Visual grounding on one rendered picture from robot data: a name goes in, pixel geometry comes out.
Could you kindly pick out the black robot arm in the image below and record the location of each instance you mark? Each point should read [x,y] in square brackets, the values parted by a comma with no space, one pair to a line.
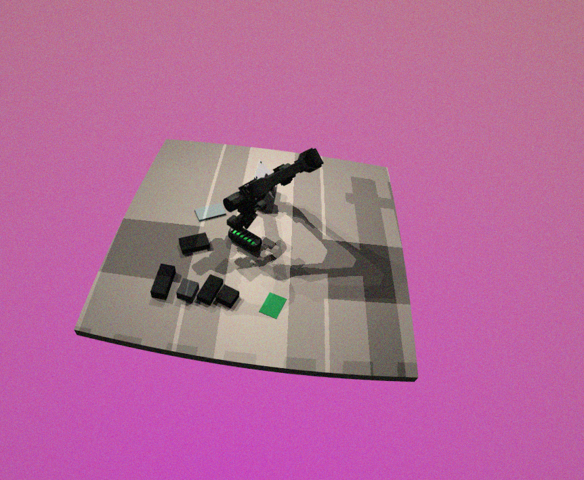
[308,161]

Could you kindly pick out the green block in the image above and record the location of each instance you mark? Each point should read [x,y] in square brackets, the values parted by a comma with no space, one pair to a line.
[272,305]

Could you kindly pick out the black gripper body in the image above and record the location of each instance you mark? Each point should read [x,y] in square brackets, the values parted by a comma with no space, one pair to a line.
[237,222]

